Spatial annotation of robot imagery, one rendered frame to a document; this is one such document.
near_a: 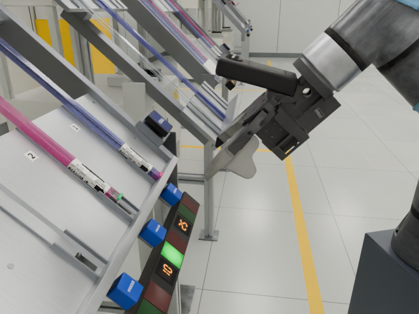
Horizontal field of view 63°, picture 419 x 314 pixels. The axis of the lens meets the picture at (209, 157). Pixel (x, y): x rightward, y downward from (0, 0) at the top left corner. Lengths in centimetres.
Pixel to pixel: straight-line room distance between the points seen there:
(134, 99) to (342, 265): 111
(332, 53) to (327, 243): 131
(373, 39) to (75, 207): 42
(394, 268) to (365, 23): 47
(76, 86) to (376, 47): 49
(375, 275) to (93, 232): 59
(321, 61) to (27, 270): 41
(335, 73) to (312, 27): 760
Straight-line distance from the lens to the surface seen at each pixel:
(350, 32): 48
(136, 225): 46
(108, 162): 54
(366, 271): 84
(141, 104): 91
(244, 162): 49
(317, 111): 50
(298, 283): 147
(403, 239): 76
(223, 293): 139
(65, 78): 68
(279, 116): 48
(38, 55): 69
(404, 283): 76
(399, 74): 50
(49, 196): 44
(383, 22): 48
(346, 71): 48
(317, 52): 48
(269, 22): 799
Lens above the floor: 99
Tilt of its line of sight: 23 degrees down
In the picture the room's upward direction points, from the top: straight up
